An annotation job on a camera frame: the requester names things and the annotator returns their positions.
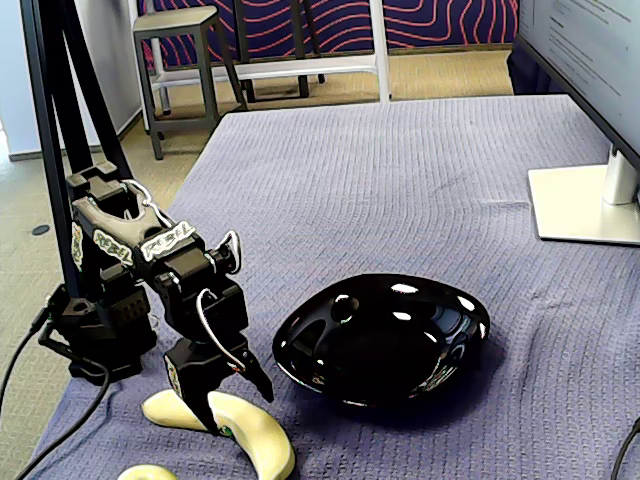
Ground monitor with silver stand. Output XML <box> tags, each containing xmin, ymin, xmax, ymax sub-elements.
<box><xmin>507</xmin><ymin>0</ymin><xmax>640</xmax><ymax>247</ymax></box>

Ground yellow banana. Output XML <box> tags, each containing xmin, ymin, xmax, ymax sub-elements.
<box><xmin>141</xmin><ymin>389</ymin><xmax>297</xmax><ymax>480</ymax></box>

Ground white servo cable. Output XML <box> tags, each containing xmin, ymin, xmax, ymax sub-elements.
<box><xmin>122</xmin><ymin>178</ymin><xmax>242</xmax><ymax>374</ymax></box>

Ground thin black cable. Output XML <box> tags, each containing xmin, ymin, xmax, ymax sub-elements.
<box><xmin>0</xmin><ymin>305</ymin><xmax>51</xmax><ymax>416</ymax></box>

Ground dark stool legs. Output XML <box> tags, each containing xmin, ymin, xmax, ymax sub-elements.
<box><xmin>232</xmin><ymin>0</ymin><xmax>326</xmax><ymax>104</ymax></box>

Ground grey purple waffle cloth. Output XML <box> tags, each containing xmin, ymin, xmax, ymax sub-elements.
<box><xmin>29</xmin><ymin>94</ymin><xmax>640</xmax><ymax>480</ymax></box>

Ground pale yellow round fruit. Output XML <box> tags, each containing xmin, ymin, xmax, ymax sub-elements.
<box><xmin>117</xmin><ymin>463</ymin><xmax>179</xmax><ymax>480</ymax></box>

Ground black glossy bowl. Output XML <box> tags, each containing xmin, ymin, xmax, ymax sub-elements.
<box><xmin>271</xmin><ymin>272</ymin><xmax>492</xmax><ymax>408</ymax></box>

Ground black tripod stand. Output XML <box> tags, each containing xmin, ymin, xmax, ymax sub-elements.
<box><xmin>19</xmin><ymin>0</ymin><xmax>136</xmax><ymax>301</ymax></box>

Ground grey metal stool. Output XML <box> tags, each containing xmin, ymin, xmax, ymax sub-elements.
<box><xmin>132</xmin><ymin>4</ymin><xmax>249</xmax><ymax>161</ymax></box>

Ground blue pink patterned panel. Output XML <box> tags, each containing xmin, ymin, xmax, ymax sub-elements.
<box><xmin>137</xmin><ymin>0</ymin><xmax>521</xmax><ymax>69</ymax></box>

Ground white metal table frame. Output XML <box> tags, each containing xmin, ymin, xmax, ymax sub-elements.
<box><xmin>148</xmin><ymin>0</ymin><xmax>393</xmax><ymax>117</ymax></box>

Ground thick black cable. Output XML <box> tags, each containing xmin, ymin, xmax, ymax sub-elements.
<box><xmin>14</xmin><ymin>357</ymin><xmax>112</xmax><ymax>480</ymax></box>

